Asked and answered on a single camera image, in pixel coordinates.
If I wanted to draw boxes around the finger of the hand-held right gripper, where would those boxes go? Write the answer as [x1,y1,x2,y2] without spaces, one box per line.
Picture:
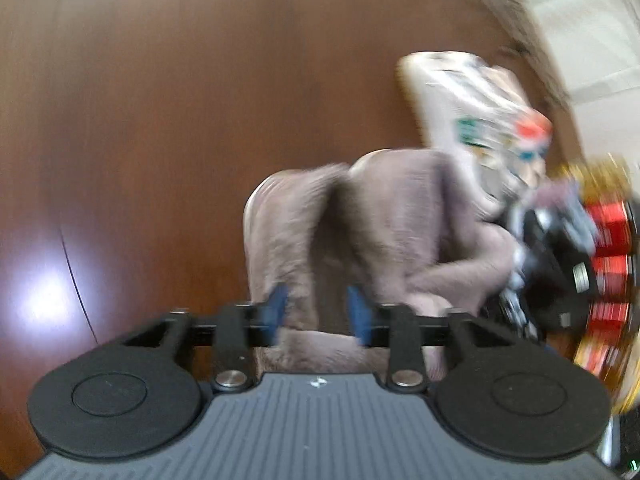
[492,240,533,333]

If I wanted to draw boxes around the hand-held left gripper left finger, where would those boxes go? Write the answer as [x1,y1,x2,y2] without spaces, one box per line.
[117,284,290,394]

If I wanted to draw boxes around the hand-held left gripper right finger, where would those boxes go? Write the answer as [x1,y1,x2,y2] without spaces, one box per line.
[346,285,519,394]

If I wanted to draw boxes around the brown fuzzy slipper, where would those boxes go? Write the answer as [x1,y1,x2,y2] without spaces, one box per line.
[244,162,401,378]
[347,149,521,333]

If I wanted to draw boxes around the red and gold box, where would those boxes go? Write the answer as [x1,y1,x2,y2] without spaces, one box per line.
[560,157,640,408]

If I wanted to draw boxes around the white printed slipper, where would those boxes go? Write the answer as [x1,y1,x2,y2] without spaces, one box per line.
[397,50,554,203]

